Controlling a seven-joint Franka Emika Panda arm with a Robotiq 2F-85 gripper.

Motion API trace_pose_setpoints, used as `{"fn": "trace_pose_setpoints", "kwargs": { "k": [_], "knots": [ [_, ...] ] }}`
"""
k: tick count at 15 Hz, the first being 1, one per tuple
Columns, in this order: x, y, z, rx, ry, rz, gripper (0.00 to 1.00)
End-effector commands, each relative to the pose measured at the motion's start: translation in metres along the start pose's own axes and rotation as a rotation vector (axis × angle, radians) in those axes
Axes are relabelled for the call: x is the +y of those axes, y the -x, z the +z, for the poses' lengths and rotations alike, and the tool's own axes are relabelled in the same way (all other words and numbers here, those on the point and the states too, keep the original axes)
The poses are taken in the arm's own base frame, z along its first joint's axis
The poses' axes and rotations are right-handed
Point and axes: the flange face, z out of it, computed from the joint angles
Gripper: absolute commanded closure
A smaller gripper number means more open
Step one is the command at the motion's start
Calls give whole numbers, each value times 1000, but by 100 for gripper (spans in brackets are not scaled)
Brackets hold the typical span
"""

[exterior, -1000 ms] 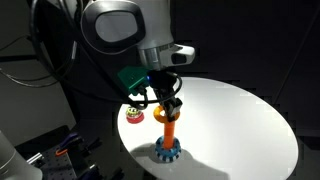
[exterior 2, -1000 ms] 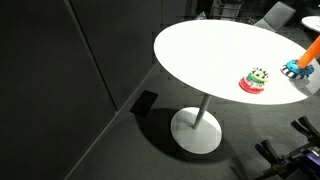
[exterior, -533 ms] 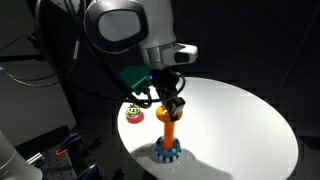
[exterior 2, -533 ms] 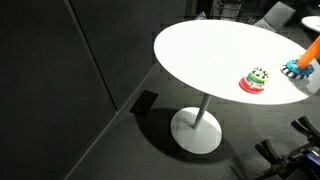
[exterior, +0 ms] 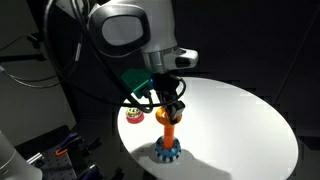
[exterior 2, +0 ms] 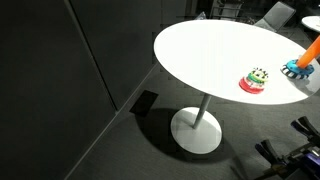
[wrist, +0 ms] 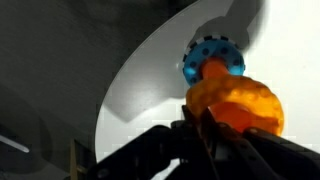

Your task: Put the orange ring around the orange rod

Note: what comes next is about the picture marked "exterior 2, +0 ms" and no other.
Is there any dark metal frame chair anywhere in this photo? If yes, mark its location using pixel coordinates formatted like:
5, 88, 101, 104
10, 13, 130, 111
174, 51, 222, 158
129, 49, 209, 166
209, 0, 244, 20

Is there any black floor plate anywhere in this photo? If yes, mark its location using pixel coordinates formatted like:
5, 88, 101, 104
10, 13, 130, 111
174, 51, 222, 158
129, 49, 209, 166
129, 89, 160, 118

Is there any black white yellow toy ring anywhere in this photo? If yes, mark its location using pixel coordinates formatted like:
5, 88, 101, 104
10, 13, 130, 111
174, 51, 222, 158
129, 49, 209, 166
251, 67, 270, 81

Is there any black spring clamp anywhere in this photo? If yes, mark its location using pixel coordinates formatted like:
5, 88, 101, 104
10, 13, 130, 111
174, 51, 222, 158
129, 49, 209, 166
254, 139, 285, 166
290, 115, 320, 140

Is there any small white round table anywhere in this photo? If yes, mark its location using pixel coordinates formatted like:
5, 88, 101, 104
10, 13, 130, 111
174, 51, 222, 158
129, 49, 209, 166
301, 15, 320, 34

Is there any blue striped rod base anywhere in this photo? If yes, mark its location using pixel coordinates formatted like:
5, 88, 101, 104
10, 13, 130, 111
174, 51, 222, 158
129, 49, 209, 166
280, 59, 315, 81

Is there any green toy ring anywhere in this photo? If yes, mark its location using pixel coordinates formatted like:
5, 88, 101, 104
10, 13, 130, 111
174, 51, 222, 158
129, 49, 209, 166
246, 72, 268, 85

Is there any orange toy rod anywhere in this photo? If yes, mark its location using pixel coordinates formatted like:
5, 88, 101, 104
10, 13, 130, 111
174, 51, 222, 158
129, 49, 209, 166
295, 34, 320, 69

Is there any red toy ring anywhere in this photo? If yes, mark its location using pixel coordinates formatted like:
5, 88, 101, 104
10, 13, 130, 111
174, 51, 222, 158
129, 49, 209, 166
238, 76, 266, 95

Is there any purple clamp bar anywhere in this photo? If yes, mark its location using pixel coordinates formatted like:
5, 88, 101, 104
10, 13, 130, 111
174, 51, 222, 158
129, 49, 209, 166
301, 148, 320, 175

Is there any white table pedestal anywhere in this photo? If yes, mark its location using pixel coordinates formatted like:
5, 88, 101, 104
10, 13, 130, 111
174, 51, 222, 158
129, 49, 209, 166
170, 93, 223, 155

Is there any grey chair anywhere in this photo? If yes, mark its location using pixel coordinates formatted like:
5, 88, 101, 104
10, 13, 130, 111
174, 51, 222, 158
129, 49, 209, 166
253, 0, 297, 33

